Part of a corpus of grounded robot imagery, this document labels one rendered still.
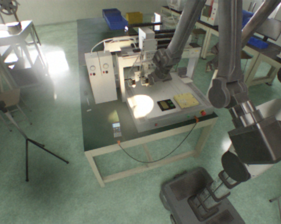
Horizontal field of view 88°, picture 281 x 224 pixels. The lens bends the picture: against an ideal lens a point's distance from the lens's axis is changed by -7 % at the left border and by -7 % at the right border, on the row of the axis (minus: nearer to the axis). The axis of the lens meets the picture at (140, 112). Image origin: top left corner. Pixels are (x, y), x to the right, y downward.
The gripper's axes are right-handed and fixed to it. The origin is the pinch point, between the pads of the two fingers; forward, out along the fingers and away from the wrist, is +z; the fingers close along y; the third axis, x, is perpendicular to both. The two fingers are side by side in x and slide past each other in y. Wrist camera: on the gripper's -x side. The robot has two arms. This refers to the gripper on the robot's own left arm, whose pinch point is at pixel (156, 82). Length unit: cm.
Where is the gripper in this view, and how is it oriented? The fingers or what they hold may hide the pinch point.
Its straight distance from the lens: 101.9
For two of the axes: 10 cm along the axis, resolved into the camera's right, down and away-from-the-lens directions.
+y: -9.2, 2.7, -2.8
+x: 3.4, 9.1, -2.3
